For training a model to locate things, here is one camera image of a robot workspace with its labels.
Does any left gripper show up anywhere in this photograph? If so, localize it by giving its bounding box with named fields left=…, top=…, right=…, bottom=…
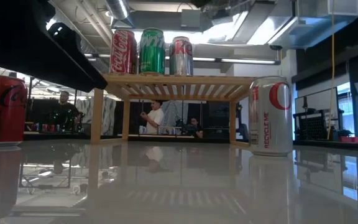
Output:
left=42, top=22, right=108, bottom=93

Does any red Coca-Cola can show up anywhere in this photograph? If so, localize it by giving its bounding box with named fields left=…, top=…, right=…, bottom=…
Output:
left=109, top=29, right=139, bottom=75

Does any green Sprite can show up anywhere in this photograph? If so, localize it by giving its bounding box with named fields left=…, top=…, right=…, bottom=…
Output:
left=139, top=27, right=167, bottom=75

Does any red Coke can black script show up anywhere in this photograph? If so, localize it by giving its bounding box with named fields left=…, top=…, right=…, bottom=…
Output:
left=0, top=74, right=29, bottom=147

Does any silver Diet Coke can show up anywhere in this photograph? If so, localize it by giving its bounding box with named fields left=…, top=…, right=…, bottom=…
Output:
left=168, top=36, right=195, bottom=77
left=249, top=75, right=294, bottom=157

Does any wooden slatted shelf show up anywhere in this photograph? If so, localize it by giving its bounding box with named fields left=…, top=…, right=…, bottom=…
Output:
left=90, top=73, right=254, bottom=149

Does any person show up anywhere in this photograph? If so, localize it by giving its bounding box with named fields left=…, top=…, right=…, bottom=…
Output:
left=53, top=90, right=82, bottom=131
left=140, top=99, right=165, bottom=135
left=185, top=117, right=204, bottom=139

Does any grey draped cloth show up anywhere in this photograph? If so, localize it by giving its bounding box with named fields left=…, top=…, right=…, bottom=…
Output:
left=76, top=98, right=117, bottom=136
left=162, top=101, right=188, bottom=125

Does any far work table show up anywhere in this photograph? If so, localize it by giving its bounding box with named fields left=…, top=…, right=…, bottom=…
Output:
left=116, top=133, right=229, bottom=144

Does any long ceiling light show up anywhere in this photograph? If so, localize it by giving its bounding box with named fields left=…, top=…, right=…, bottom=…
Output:
left=193, top=55, right=281, bottom=65

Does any black framed whiteboard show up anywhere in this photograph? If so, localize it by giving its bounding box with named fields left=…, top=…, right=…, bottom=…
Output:
left=294, top=86, right=339, bottom=113

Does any black perforated rack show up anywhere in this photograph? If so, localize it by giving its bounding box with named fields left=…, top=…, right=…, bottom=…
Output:
left=293, top=108, right=334, bottom=141

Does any yellow hanging cord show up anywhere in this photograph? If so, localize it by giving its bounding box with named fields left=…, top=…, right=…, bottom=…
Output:
left=326, top=0, right=336, bottom=133

